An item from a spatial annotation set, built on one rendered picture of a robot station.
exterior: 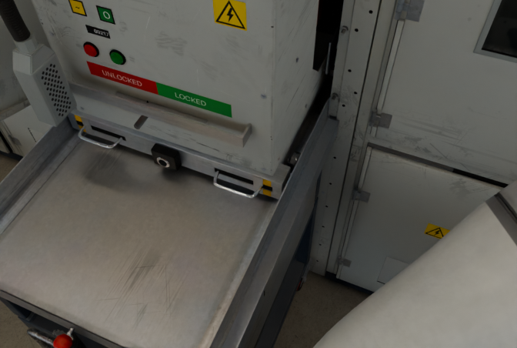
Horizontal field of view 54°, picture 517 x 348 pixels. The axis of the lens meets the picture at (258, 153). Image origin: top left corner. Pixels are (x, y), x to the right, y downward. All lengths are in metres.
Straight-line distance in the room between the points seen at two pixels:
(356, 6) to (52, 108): 0.63
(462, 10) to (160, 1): 0.52
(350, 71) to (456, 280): 0.91
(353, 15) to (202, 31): 0.35
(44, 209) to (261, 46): 0.63
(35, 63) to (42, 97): 0.07
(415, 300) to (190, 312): 0.75
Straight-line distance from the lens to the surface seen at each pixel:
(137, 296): 1.04
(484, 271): 0.28
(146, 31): 0.92
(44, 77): 1.04
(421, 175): 1.31
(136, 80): 1.03
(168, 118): 0.99
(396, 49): 1.07
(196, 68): 0.92
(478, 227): 0.29
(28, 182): 1.25
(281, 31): 0.82
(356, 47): 1.11
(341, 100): 1.22
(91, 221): 1.14
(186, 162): 1.13
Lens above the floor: 1.77
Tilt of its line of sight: 51 degrees down
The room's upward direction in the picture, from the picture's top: 1 degrees counter-clockwise
